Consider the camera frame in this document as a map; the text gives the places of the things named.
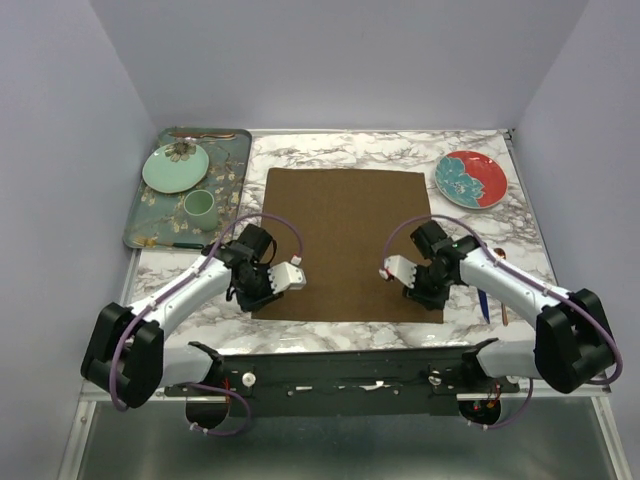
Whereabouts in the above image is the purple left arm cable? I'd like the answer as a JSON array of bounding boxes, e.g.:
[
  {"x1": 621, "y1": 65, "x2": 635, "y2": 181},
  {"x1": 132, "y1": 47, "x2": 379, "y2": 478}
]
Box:
[{"x1": 109, "y1": 213, "x2": 306, "y2": 437}]

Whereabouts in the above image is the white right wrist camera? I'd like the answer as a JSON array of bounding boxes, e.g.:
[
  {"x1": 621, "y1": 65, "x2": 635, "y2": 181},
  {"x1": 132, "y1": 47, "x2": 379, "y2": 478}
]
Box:
[{"x1": 379, "y1": 255, "x2": 418, "y2": 289}]

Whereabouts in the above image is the copper spoon on table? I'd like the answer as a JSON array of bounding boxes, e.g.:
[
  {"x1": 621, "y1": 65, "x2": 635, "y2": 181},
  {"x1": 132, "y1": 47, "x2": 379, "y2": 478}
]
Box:
[{"x1": 493, "y1": 246, "x2": 510, "y2": 327}]

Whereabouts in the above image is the teal floral serving tray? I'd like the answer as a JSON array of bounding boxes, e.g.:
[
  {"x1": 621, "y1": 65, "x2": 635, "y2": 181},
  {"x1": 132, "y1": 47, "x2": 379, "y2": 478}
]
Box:
[{"x1": 123, "y1": 127, "x2": 252, "y2": 248}]

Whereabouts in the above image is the mint green cup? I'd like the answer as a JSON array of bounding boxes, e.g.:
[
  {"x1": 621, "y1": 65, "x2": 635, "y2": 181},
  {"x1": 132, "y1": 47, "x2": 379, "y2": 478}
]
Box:
[{"x1": 184, "y1": 190, "x2": 218, "y2": 231}]

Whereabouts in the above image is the blue handled knife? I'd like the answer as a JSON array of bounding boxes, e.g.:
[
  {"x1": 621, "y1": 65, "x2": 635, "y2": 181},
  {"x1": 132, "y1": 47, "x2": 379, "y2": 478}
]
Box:
[{"x1": 477, "y1": 289, "x2": 490, "y2": 324}]

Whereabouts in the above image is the brown fabric napkin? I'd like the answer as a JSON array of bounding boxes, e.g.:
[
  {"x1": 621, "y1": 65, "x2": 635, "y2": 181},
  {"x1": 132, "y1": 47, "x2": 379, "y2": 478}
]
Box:
[{"x1": 253, "y1": 168, "x2": 443, "y2": 324}]

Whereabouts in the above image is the mint green floral plate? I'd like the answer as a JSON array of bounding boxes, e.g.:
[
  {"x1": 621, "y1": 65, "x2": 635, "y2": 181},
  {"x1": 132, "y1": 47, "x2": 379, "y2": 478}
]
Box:
[{"x1": 142, "y1": 140, "x2": 210, "y2": 194}]

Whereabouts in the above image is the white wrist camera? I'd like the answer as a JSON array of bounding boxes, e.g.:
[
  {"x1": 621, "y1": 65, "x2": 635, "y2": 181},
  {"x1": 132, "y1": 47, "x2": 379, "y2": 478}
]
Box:
[
  {"x1": 267, "y1": 262, "x2": 307, "y2": 294},
  {"x1": 379, "y1": 255, "x2": 418, "y2": 289}
]

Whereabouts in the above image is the gold fork green handle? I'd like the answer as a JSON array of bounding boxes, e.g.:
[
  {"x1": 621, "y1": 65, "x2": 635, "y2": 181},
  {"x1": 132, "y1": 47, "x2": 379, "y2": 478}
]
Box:
[{"x1": 133, "y1": 237, "x2": 204, "y2": 250}]

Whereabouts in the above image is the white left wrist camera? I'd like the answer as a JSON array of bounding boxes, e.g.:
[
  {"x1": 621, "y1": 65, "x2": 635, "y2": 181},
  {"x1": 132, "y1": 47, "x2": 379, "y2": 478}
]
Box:
[{"x1": 267, "y1": 262, "x2": 307, "y2": 294}]

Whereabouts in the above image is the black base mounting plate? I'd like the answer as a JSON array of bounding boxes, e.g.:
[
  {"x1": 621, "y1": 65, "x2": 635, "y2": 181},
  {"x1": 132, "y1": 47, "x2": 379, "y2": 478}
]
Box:
[{"x1": 164, "y1": 338, "x2": 521, "y2": 436}]

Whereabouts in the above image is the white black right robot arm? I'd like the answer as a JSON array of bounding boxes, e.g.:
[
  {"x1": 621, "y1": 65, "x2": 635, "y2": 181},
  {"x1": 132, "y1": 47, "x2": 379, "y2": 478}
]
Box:
[{"x1": 379, "y1": 217, "x2": 622, "y2": 394}]

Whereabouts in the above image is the red and teal plate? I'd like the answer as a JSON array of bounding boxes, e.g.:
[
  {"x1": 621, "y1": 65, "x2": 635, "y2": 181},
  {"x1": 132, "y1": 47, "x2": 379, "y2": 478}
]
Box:
[{"x1": 434, "y1": 150, "x2": 508, "y2": 210}]

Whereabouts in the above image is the copper spoon on tray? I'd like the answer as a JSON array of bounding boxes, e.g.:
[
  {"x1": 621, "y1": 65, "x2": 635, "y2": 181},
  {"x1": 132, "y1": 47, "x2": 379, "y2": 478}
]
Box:
[{"x1": 169, "y1": 131, "x2": 236, "y2": 141}]

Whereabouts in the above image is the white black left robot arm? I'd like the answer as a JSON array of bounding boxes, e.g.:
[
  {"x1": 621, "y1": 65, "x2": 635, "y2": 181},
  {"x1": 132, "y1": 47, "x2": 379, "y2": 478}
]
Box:
[{"x1": 80, "y1": 225, "x2": 306, "y2": 410}]

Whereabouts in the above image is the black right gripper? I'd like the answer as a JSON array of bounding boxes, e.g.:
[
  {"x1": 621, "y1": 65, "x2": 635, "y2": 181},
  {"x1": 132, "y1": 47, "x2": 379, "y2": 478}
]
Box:
[{"x1": 401, "y1": 264, "x2": 453, "y2": 313}]

